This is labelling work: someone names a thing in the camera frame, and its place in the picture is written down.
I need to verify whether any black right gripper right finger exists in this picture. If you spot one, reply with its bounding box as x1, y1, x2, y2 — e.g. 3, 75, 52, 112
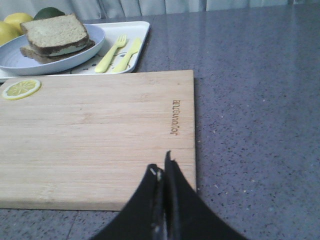
164, 151, 245, 240

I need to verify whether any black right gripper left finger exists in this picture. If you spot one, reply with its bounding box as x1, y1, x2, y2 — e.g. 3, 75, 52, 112
92, 164, 164, 240

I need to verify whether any bread slice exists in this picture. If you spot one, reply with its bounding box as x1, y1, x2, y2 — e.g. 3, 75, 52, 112
20, 40, 95, 64
20, 13, 90, 57

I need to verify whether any light blue plate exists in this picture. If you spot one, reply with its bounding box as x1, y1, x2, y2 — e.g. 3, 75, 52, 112
0, 24, 106, 77

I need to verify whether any white serving tray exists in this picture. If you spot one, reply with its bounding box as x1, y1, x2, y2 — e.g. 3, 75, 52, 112
0, 21, 150, 83

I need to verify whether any wooden cutting board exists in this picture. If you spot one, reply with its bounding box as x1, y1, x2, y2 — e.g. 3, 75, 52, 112
0, 70, 196, 210

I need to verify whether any yellow plastic knife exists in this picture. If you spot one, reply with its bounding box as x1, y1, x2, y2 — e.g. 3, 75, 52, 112
112, 37, 142, 73

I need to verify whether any yellow plastic fork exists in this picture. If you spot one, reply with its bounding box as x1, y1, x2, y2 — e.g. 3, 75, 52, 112
94, 34, 127, 74

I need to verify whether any lemon slice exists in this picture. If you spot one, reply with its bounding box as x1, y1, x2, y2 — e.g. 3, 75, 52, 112
2, 79, 42, 101

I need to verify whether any green lime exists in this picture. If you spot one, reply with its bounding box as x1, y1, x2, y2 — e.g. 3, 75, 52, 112
33, 7, 65, 20

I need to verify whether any front yellow lemon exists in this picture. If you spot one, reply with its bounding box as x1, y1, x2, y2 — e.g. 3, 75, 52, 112
0, 21, 20, 46

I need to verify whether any yellow lemon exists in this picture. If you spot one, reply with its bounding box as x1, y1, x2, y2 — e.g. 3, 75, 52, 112
0, 21, 20, 46
4, 12, 34, 35

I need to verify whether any rear yellow lemon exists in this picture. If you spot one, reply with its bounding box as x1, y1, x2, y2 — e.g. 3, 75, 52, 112
4, 12, 34, 35

